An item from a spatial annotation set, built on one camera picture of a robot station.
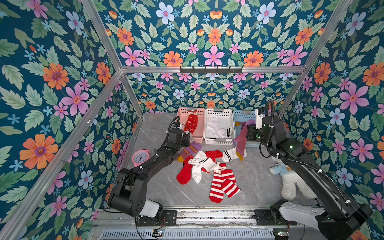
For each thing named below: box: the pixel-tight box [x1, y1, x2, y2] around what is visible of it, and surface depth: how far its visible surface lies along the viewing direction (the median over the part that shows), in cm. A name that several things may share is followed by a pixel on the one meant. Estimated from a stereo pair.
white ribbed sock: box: [187, 151, 223, 184], surface depth 91 cm
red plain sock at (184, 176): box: [176, 155, 194, 185], surface depth 91 cm
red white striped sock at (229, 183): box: [221, 169, 241, 199], surface depth 86 cm
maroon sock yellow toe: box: [177, 141, 202, 163], surface depth 99 cm
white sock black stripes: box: [226, 126, 233, 138], surface depth 109 cm
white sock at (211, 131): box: [206, 116, 226, 139], surface depth 111 cm
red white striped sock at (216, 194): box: [209, 171, 224, 204], surface depth 84 cm
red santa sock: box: [183, 114, 198, 134], surface depth 114 cm
